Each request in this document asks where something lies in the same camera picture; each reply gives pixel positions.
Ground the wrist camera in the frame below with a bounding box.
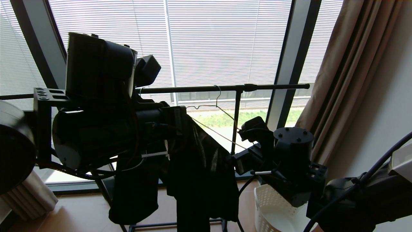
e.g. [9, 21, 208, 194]
[240, 116, 274, 144]
[135, 55, 161, 88]

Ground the beige curtain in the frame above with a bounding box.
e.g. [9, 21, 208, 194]
[0, 171, 58, 223]

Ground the window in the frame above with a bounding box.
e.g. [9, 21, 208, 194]
[0, 0, 343, 194]

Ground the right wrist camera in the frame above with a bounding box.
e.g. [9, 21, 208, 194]
[240, 116, 274, 144]

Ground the black clothes rack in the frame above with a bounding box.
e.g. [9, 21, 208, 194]
[0, 83, 310, 232]

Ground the pink clothes hanger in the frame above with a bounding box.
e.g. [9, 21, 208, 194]
[186, 85, 248, 149]

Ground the white laundry basket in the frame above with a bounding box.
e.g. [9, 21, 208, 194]
[254, 184, 309, 232]

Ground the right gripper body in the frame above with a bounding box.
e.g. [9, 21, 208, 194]
[232, 142, 277, 176]

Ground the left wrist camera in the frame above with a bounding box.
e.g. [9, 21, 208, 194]
[135, 55, 161, 88]

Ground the black cable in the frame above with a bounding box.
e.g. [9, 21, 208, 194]
[303, 131, 412, 232]

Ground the thin black garment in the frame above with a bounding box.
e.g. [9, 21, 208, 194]
[166, 113, 240, 232]

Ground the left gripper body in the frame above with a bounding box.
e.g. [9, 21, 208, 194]
[138, 106, 189, 153]

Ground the brown curtain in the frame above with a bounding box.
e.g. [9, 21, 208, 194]
[295, 0, 406, 168]

